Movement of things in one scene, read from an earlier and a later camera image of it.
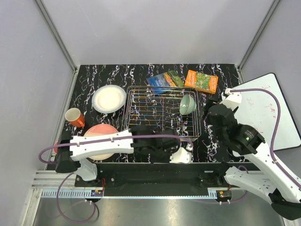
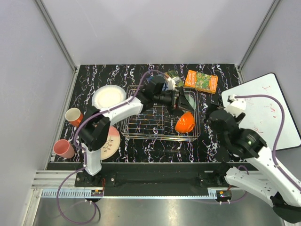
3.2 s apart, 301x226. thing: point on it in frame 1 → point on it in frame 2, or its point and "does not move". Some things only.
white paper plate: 108,98 does not move
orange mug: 74,116 does not move
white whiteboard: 259,109 does not move
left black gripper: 154,159 → 184,104
